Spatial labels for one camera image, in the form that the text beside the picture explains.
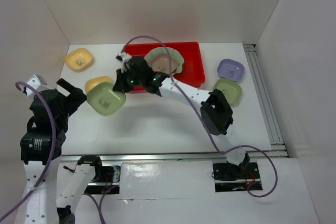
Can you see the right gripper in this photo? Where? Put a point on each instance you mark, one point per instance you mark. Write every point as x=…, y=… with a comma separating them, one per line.
x=121, y=85

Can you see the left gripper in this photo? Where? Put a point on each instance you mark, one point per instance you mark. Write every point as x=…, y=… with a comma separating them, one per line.
x=76, y=94

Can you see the yellow square plate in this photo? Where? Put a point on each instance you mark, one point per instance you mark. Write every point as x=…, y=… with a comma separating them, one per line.
x=79, y=59
x=90, y=84

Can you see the green square panda plate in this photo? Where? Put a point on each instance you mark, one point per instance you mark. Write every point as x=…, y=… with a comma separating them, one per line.
x=104, y=100

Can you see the pink square panda plate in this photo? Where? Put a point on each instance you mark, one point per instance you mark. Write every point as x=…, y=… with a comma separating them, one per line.
x=162, y=63

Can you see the large green scalloped bowl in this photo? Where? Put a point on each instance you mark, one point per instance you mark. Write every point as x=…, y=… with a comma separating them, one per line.
x=175, y=55

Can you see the purple square panda plate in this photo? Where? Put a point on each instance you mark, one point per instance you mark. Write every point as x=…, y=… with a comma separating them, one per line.
x=230, y=69

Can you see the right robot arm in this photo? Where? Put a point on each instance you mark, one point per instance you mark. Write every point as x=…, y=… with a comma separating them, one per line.
x=211, y=107

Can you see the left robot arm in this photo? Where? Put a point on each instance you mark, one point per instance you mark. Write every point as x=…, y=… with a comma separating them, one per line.
x=41, y=149

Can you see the red plastic bin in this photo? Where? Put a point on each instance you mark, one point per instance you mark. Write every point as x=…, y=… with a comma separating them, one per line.
x=193, y=70

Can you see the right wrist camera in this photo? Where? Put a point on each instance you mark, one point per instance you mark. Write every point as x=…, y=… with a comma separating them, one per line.
x=123, y=57

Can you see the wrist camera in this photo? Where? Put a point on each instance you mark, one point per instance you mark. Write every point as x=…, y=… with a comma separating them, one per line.
x=37, y=82
x=123, y=57

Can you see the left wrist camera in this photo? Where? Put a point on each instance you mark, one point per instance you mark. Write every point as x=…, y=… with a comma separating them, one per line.
x=37, y=82

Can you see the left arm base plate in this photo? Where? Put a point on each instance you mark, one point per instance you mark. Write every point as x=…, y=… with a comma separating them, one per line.
x=108, y=181

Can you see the aluminium front rail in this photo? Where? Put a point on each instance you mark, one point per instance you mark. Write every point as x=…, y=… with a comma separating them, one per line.
x=172, y=157

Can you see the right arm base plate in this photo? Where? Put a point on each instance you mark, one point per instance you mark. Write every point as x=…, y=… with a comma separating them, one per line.
x=227, y=180

